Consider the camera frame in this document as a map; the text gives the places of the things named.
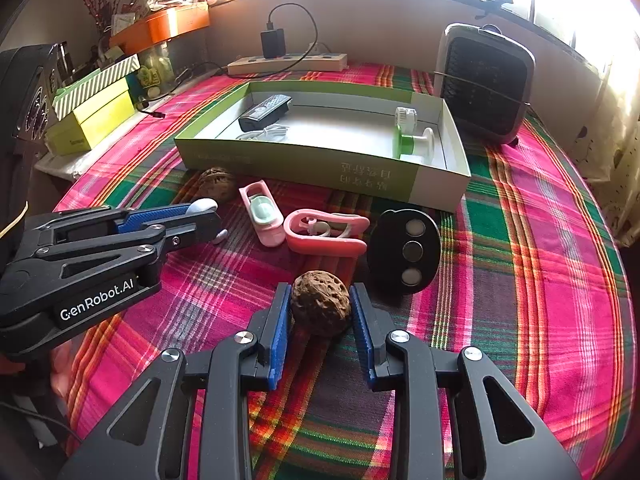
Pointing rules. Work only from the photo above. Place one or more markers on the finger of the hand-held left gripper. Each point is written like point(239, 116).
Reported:
point(150, 216)
point(200, 227)

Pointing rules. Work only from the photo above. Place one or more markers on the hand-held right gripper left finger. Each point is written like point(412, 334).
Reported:
point(280, 340)

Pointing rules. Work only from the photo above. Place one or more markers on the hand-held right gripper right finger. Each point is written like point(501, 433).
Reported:
point(362, 340)

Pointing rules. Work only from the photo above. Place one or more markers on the white suction hook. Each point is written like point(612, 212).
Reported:
point(202, 205)

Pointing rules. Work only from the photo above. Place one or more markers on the brown walnut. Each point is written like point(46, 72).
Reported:
point(320, 305)
point(217, 185)

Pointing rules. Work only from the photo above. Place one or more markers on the pink white small clip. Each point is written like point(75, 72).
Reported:
point(262, 212)

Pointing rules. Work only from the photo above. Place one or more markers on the black round disc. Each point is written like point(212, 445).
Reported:
point(387, 255)

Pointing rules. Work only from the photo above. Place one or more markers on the pink long clip holder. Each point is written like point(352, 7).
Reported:
point(325, 245)

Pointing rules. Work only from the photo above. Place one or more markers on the black rectangular remote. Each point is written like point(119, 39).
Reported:
point(265, 112)

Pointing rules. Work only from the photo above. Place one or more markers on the green white cardboard box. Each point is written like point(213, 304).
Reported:
point(325, 180)

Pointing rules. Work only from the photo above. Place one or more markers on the green white spool holder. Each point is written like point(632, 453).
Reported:
point(402, 142)

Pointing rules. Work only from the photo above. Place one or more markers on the white round cap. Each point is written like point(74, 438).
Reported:
point(406, 116)

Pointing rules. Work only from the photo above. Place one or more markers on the yellow green box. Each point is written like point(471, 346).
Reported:
point(100, 120)

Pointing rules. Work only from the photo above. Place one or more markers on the glass jar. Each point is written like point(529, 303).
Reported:
point(157, 72)

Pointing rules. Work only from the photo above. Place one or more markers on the black speaker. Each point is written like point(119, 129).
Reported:
point(25, 110)

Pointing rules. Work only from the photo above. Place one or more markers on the metal lidded cup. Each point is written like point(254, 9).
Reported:
point(65, 60)

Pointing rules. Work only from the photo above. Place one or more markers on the beige power strip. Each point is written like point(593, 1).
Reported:
point(290, 64)

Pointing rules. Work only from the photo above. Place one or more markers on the orange box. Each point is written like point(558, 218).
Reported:
point(165, 27)

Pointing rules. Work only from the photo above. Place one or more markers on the black charger adapter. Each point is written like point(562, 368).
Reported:
point(273, 42)

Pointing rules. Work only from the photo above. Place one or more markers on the grey space heater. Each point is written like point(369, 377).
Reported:
point(485, 85)

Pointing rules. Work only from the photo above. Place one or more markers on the cream patterned curtain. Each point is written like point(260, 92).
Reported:
point(620, 160)

